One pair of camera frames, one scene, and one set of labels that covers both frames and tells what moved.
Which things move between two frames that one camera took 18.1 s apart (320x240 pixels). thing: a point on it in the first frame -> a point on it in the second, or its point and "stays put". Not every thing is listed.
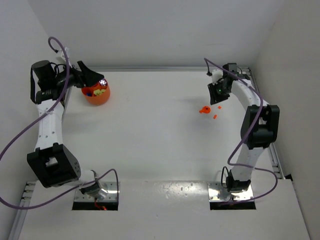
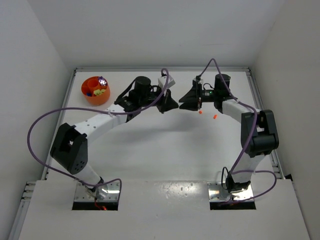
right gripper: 217,95 -> 198,95
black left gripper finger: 88,76 -> 169,103
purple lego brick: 103,82 stays put
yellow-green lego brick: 99,92 stays put
